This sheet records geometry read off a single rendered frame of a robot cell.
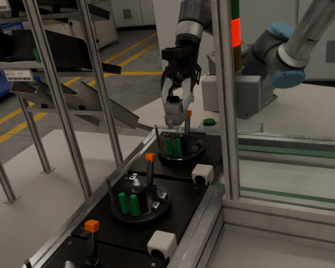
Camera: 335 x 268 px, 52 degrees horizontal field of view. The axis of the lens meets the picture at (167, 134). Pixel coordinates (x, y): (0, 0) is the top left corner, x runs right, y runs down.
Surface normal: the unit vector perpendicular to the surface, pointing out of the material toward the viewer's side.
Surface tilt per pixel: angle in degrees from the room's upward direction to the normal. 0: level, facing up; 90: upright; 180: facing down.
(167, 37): 90
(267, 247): 0
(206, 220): 0
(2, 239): 0
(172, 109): 90
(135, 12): 90
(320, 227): 90
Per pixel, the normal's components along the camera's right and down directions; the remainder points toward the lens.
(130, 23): -0.39, 0.47
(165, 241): -0.14, -0.88
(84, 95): 0.82, 0.15
